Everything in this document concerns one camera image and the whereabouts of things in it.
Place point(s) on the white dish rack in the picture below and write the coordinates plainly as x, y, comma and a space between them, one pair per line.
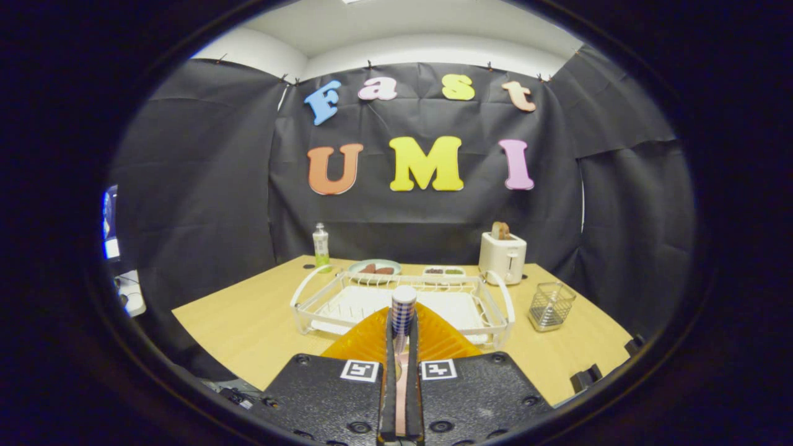
353, 306

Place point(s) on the black backdrop cloth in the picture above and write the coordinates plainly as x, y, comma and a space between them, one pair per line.
204, 155

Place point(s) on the green and white bottle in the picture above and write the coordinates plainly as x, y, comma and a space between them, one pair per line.
321, 248

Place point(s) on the white two-compartment condiment dish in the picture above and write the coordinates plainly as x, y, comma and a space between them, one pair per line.
443, 271

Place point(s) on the pink plate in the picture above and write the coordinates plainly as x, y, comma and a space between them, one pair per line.
401, 396

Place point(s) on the brown sausage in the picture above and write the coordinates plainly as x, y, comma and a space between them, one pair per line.
385, 271
368, 269

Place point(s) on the white device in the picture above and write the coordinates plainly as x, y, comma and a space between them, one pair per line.
131, 297

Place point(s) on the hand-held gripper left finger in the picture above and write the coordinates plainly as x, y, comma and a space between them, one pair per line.
328, 396

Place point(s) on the cream toaster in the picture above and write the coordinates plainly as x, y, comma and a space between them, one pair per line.
502, 257

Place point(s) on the brown toast slice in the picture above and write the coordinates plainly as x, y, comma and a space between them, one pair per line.
500, 231

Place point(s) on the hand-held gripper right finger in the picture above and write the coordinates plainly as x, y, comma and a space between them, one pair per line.
477, 396

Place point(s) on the pale green plate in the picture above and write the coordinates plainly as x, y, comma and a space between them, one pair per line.
356, 267

